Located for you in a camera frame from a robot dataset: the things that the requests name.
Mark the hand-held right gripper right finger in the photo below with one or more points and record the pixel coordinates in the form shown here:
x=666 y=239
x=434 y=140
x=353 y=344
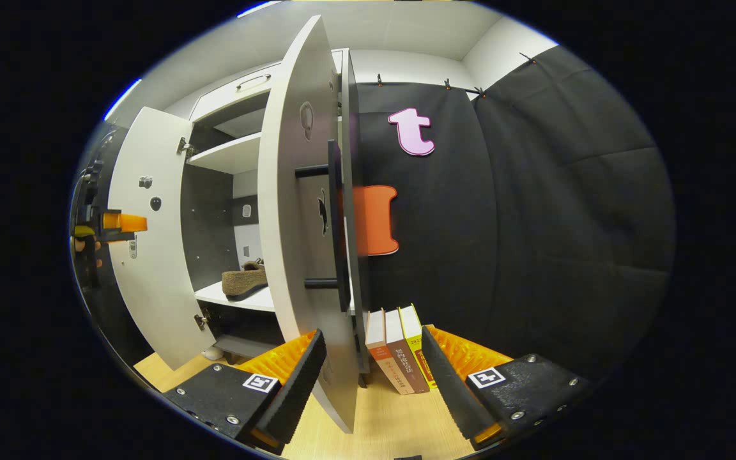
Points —
x=452 y=393

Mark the black backdrop cloth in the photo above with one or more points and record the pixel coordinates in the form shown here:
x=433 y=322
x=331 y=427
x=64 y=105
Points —
x=534 y=223

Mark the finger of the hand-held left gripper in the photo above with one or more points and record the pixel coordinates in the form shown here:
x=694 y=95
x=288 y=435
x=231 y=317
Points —
x=128 y=223

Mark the small white object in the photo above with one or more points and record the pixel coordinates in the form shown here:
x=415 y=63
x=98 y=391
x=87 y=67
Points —
x=212 y=352

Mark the ceiling light strip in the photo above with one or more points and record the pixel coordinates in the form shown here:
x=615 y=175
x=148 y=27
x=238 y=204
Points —
x=122 y=99

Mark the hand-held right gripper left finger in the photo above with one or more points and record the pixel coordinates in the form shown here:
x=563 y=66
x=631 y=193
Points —
x=298 y=390

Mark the white shoe cabinet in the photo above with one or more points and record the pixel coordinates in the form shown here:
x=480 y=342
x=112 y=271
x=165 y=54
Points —
x=208 y=211

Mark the white cabinet drawer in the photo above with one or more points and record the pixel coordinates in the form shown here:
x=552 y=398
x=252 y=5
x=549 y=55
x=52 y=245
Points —
x=227 y=97

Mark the brown fuzzy shoe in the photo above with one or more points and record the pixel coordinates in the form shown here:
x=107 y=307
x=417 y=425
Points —
x=243 y=282

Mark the white cabinet door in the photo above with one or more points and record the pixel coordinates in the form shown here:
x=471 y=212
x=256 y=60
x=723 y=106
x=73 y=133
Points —
x=285 y=255
x=157 y=287

